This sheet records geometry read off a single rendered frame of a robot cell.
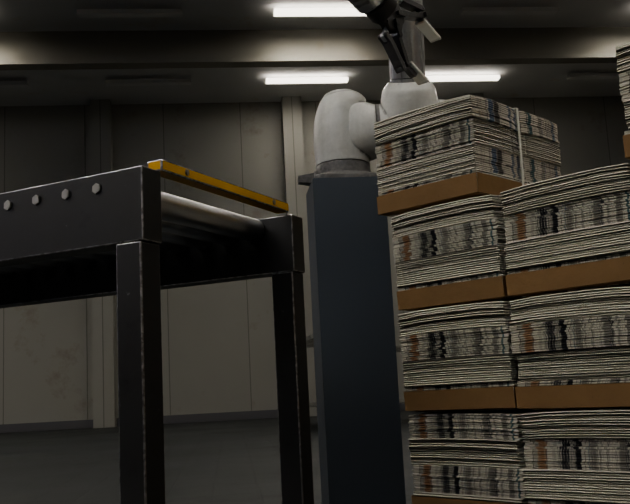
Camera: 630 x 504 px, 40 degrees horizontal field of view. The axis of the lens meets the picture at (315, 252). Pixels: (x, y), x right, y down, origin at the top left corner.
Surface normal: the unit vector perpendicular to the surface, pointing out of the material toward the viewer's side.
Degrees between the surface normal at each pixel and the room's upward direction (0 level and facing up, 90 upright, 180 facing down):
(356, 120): 87
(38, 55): 90
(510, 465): 90
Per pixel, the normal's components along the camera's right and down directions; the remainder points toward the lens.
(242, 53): 0.10, -0.16
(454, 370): -0.70, -0.07
